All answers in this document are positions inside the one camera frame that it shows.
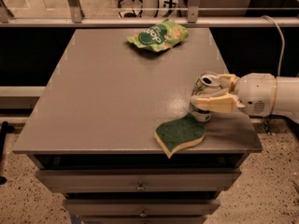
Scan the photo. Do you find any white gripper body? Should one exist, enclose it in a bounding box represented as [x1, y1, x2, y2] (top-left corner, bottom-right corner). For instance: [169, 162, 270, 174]
[235, 73, 277, 117]

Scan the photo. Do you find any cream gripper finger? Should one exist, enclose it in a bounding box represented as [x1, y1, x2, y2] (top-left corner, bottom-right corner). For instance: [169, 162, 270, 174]
[219, 74, 239, 91]
[191, 93, 244, 113]

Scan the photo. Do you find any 7up soda can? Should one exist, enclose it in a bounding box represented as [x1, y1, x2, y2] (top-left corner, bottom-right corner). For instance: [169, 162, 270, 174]
[189, 72, 222, 122]

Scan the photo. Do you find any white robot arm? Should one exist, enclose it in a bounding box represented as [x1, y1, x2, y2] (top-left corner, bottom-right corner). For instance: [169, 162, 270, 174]
[190, 73, 299, 123]

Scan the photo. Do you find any green yellow sponge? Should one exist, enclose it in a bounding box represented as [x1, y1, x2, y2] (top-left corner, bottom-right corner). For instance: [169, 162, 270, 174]
[154, 113, 206, 158]

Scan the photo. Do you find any green chip bag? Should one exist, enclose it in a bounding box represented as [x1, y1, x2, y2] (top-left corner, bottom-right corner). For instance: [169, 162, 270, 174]
[127, 19, 189, 52]

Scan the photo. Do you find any metal railing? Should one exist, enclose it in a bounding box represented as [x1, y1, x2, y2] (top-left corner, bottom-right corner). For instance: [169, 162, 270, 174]
[0, 0, 299, 28]

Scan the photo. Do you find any grey drawer cabinet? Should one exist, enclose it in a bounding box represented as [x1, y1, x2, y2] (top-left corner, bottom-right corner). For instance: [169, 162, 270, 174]
[13, 28, 262, 224]

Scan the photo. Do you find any middle drawer with knob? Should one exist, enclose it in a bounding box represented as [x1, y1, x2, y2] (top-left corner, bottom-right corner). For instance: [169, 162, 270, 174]
[64, 199, 220, 217]

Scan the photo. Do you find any drawer with knob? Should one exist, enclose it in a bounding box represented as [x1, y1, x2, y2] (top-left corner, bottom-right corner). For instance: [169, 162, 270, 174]
[36, 168, 241, 193]
[64, 199, 220, 217]

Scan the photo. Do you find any top drawer with knob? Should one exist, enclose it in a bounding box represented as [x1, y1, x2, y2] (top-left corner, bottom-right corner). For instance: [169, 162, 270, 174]
[36, 168, 241, 193]

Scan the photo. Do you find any white cable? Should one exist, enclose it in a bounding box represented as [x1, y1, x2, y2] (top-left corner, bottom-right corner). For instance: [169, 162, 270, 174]
[261, 14, 286, 77]

